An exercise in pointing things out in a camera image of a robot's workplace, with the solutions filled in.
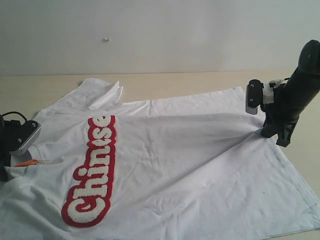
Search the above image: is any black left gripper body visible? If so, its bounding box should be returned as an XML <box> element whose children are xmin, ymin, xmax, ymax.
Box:
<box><xmin>0</xmin><ymin>117</ymin><xmax>25</xmax><ymax>160</ymax></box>

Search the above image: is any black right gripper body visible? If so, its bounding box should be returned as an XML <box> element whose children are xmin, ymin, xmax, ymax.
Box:
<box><xmin>261</xmin><ymin>84</ymin><xmax>299</xmax><ymax>138</ymax></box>

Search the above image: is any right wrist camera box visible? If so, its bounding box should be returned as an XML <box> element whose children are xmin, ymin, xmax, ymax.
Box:
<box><xmin>245</xmin><ymin>79</ymin><xmax>263</xmax><ymax>115</ymax></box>

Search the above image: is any orange neck label tag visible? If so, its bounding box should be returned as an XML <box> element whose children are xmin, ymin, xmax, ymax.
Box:
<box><xmin>13</xmin><ymin>159</ymin><xmax>39</xmax><ymax>167</ymax></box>

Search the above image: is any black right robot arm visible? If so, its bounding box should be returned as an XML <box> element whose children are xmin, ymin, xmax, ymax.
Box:
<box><xmin>261</xmin><ymin>39</ymin><xmax>320</xmax><ymax>147</ymax></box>

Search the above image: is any white t-shirt red lettering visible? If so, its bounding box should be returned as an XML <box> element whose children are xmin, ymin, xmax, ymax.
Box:
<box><xmin>0</xmin><ymin>78</ymin><xmax>320</xmax><ymax>240</ymax></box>

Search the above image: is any small white wall fixture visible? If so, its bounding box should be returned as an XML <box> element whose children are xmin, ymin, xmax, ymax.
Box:
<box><xmin>102</xmin><ymin>37</ymin><xmax>110</xmax><ymax>43</ymax></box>

